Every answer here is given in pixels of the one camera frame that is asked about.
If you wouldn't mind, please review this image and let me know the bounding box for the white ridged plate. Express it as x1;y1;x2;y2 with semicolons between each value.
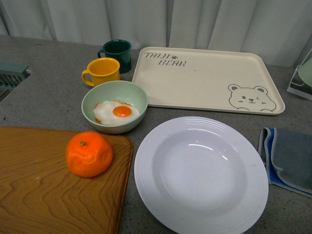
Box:
134;117;269;234

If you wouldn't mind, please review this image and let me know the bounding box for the orange mandarin fruit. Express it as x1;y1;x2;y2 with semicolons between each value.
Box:
66;131;114;177

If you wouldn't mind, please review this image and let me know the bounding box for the light green plate in rack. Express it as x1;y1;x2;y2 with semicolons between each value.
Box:
298;58;312;87

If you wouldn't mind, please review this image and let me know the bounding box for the light green bowl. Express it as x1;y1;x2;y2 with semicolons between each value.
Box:
81;80;148;134

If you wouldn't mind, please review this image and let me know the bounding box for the fake fried egg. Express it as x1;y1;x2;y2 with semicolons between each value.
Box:
93;100;140;126

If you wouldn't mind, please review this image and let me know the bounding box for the cream bear tray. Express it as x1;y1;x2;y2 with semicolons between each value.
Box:
133;47;285;116

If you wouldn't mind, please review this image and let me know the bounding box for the yellow mug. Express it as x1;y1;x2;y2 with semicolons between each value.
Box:
81;58;120;87

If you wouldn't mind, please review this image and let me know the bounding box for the dark green mug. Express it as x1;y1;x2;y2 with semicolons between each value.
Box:
97;39;132;74

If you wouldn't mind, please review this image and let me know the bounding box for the grey blue cloth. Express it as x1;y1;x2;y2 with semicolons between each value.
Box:
258;127;312;197

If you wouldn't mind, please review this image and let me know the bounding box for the wooden tray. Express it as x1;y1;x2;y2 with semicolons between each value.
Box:
0;126;133;234

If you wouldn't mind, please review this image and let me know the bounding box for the grey green basket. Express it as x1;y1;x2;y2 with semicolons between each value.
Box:
0;61;31;101

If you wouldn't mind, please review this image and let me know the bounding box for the white curtain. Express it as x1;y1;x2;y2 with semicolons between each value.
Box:
0;0;312;66

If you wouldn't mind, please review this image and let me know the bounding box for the white wire rack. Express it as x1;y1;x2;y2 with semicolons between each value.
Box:
287;50;312;100

